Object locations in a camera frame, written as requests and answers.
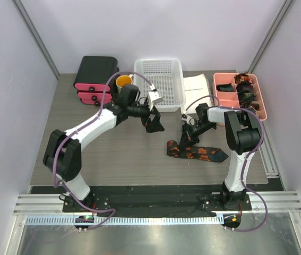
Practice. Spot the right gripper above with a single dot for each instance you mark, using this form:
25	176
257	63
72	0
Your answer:
188	139

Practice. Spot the pink compartment organizer tray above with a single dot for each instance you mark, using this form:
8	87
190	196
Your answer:
230	99

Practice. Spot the floral mug yellow inside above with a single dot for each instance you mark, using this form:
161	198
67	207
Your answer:
123	80

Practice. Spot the white perforated plastic basket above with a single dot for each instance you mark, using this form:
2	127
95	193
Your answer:
166	75

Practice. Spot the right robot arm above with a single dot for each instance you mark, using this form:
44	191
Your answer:
244	136

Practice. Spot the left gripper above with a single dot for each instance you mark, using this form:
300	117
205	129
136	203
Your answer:
155	125

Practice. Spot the black orange floral tie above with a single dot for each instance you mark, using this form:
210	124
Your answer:
208	154

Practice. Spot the green dark rolled tie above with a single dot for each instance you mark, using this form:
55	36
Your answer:
251	96

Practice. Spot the left aluminium frame post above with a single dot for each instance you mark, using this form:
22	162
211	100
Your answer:
36	36

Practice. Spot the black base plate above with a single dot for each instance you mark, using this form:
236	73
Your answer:
162	199

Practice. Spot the slotted cable duct rail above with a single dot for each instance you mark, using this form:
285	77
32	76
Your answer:
80	220

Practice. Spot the red patterned rolled tie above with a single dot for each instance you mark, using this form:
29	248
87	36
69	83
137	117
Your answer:
242	77

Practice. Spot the blue red rolled tie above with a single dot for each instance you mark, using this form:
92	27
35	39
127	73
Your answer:
244	87

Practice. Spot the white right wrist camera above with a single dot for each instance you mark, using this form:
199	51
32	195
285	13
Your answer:
188	119

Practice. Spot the white paper booklet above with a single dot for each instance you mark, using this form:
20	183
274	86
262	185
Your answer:
197	89

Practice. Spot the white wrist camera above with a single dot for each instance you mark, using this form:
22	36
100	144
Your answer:
154	97
188	119

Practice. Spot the aluminium corner frame post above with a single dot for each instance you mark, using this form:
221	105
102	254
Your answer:
272	31

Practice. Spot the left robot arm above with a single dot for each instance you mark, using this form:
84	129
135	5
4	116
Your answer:
63	155

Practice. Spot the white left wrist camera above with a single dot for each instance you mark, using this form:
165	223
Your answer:
154	97

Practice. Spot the black pink drawer box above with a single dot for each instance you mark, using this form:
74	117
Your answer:
91	78

